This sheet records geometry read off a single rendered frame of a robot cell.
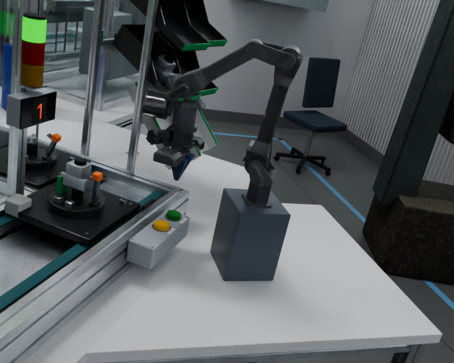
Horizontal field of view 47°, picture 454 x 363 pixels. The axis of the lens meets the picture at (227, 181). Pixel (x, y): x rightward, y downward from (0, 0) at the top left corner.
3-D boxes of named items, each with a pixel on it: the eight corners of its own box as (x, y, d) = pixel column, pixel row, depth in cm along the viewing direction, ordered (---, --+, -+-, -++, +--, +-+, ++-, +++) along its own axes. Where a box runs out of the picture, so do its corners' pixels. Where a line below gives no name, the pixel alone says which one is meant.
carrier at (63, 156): (90, 167, 161) (94, 128, 156) (37, 192, 140) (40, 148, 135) (25, 144, 167) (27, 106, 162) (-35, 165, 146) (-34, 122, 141)
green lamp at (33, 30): (50, 42, 119) (51, 19, 117) (35, 43, 115) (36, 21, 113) (32, 37, 120) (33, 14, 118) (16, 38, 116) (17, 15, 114)
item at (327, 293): (439, 343, 134) (442, 334, 133) (70, 364, 103) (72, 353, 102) (319, 212, 194) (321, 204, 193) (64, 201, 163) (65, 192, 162)
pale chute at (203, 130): (209, 149, 185) (218, 144, 183) (188, 157, 174) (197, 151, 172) (173, 78, 186) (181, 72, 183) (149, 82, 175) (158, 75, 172)
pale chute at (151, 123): (192, 160, 172) (202, 155, 170) (168, 170, 161) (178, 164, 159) (153, 85, 172) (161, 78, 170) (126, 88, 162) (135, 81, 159)
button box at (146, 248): (187, 235, 144) (190, 216, 142) (150, 271, 126) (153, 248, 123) (164, 227, 146) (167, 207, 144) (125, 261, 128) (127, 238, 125)
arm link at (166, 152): (208, 118, 139) (187, 113, 141) (178, 134, 123) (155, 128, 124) (205, 148, 142) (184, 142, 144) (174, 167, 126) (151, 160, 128)
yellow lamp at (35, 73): (47, 85, 123) (48, 64, 121) (32, 88, 118) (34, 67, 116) (29, 79, 124) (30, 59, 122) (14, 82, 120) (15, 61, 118)
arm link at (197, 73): (300, 60, 125) (280, 19, 123) (298, 65, 117) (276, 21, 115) (198, 114, 135) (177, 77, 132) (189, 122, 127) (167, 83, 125)
